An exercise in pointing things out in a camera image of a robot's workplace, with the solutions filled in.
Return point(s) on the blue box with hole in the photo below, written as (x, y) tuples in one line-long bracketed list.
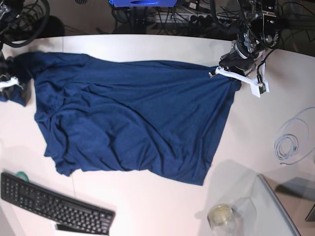
[(127, 3)]

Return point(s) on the green tape roll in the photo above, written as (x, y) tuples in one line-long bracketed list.
[(21, 175)]

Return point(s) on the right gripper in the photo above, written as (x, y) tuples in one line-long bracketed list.
[(13, 93)]

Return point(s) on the black computer keyboard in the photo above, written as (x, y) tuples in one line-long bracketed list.
[(69, 212)]

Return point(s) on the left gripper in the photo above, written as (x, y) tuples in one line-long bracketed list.
[(232, 61)]

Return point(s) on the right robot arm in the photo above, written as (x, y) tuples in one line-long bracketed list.
[(12, 12)]

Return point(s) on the dark blue t-shirt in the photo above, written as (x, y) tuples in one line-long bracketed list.
[(163, 116)]

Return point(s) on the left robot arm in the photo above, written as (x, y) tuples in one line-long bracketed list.
[(256, 31)]

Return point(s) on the clear glass jar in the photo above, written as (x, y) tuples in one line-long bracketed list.
[(223, 220)]

